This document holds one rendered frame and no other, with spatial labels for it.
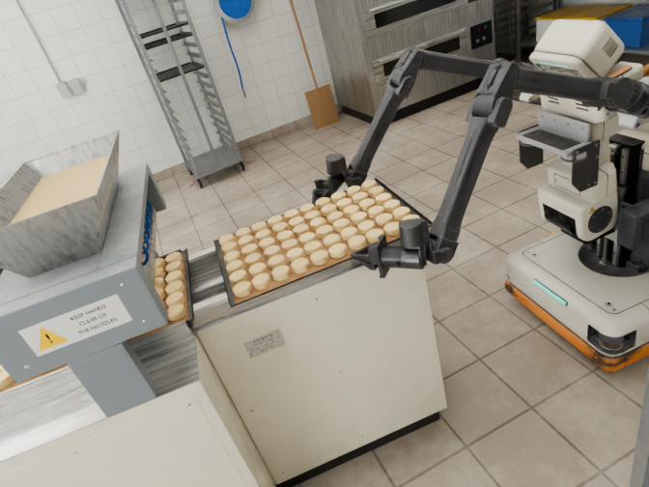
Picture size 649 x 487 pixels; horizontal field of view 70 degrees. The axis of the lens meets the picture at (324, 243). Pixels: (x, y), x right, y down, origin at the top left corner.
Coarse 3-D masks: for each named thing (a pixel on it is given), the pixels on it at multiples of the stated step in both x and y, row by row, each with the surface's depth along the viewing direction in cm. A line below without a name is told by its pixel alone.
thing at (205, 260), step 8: (384, 184) 159; (208, 248) 153; (192, 256) 152; (200, 256) 151; (208, 256) 152; (216, 256) 153; (192, 264) 151; (200, 264) 152; (208, 264) 153; (216, 264) 154; (192, 272) 153
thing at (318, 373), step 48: (192, 288) 147; (336, 288) 135; (384, 288) 140; (240, 336) 133; (288, 336) 138; (336, 336) 143; (384, 336) 149; (432, 336) 156; (240, 384) 140; (288, 384) 146; (336, 384) 152; (384, 384) 159; (432, 384) 166; (288, 432) 156; (336, 432) 163; (384, 432) 171; (288, 480) 171
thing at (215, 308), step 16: (400, 240) 136; (320, 272) 132; (336, 272) 134; (288, 288) 131; (208, 304) 126; (224, 304) 128; (240, 304) 129; (256, 304) 131; (192, 320) 127; (208, 320) 128
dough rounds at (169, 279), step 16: (176, 256) 150; (160, 272) 143; (176, 272) 141; (160, 288) 135; (176, 288) 133; (176, 304) 126; (176, 320) 123; (0, 368) 122; (0, 384) 116; (16, 384) 117
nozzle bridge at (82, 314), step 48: (144, 192) 131; (0, 288) 101; (48, 288) 95; (96, 288) 94; (144, 288) 97; (0, 336) 92; (48, 336) 95; (96, 336) 98; (96, 384) 103; (144, 384) 107
